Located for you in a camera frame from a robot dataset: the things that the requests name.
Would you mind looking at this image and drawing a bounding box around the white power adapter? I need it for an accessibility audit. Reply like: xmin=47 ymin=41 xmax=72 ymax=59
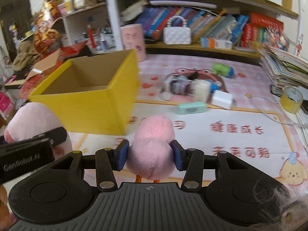
xmin=211 ymin=90 xmax=233 ymax=110

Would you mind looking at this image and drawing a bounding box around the yellow tape roll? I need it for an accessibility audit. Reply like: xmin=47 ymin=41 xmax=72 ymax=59
xmin=279 ymin=86 xmax=303 ymax=114

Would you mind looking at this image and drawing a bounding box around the pink round plush toy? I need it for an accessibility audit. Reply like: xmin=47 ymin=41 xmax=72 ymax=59
xmin=126 ymin=115 xmax=175 ymax=183

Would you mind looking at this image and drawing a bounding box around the yellow cardboard box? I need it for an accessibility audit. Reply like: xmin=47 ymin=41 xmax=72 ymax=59
xmin=28 ymin=49 xmax=140 ymax=135

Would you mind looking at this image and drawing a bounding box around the white cable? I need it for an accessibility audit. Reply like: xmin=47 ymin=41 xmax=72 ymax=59
xmin=247 ymin=94 xmax=308 ymax=128

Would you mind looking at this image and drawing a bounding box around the pink cartoon desk mat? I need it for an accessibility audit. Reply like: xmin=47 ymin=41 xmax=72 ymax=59
xmin=70 ymin=55 xmax=307 ymax=194

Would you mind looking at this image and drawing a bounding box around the purple toy camera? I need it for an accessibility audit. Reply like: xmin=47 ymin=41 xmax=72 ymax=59
xmin=159 ymin=74 xmax=193 ymax=101

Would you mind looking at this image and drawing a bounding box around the green alien toy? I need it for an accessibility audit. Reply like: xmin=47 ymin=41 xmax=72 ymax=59
xmin=212 ymin=63 xmax=234 ymax=78

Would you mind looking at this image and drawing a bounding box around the stack of magazines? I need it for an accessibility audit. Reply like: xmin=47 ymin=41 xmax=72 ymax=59
xmin=258 ymin=46 xmax=308 ymax=90

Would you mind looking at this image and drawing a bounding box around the pink pig plush toy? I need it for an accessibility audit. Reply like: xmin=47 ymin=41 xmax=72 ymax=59
xmin=4 ymin=102 xmax=73 ymax=160

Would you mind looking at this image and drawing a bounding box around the red gold foil decoration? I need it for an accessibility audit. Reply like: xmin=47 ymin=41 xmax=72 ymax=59
xmin=33 ymin=0 xmax=61 ymax=54

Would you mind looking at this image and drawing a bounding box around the blue plastic packet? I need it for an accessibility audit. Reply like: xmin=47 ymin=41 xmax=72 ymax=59
xmin=209 ymin=80 xmax=220 ymax=93

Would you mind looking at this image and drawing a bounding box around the orange white medicine box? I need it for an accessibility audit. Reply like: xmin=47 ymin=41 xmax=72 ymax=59
xmin=201 ymin=37 xmax=233 ymax=49

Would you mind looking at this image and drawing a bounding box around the white eraser block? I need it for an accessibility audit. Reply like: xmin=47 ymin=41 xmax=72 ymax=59
xmin=194 ymin=80 xmax=211 ymax=103

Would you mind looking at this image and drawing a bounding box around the wooden bookshelf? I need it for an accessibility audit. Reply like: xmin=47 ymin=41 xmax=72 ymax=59
xmin=106 ymin=0 xmax=300 ymax=60

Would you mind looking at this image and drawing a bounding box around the olive green cloth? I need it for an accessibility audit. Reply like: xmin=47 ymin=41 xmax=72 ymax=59
xmin=12 ymin=40 xmax=41 ymax=72

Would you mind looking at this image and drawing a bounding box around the mint green small box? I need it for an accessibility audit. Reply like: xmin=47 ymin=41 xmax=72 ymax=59
xmin=177 ymin=102 xmax=207 ymax=115

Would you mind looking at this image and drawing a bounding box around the pink cylindrical container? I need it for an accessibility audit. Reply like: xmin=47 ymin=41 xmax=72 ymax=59
xmin=120 ymin=23 xmax=146 ymax=62

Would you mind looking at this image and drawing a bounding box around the white quilted pearl handbag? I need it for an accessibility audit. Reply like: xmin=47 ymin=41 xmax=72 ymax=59
xmin=163 ymin=15 xmax=192 ymax=45

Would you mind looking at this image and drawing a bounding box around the brown cardboard sheet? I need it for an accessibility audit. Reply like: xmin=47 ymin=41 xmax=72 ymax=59
xmin=26 ymin=49 xmax=61 ymax=80

